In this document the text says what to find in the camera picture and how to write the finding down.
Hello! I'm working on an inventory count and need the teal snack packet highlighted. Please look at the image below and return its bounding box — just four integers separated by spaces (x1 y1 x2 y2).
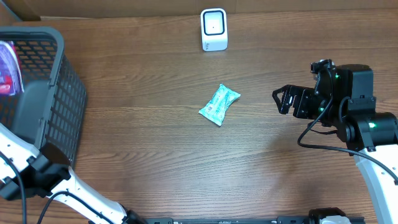
198 84 241 126

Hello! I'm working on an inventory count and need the purple snack packet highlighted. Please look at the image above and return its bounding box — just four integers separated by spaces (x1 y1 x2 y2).
1 40 24 96

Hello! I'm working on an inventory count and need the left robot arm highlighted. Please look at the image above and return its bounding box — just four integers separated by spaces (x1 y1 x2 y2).
1 125 146 223

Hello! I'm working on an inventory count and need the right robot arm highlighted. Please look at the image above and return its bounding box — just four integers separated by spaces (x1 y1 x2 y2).
272 59 397 223

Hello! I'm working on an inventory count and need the white barcode scanner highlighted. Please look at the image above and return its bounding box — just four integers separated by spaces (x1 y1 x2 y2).
200 8 228 52

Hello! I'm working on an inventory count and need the grey plastic basket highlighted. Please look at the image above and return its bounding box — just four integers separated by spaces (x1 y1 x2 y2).
1 26 87 165

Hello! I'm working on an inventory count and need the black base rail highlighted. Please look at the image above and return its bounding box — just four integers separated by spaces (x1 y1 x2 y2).
146 216 366 224

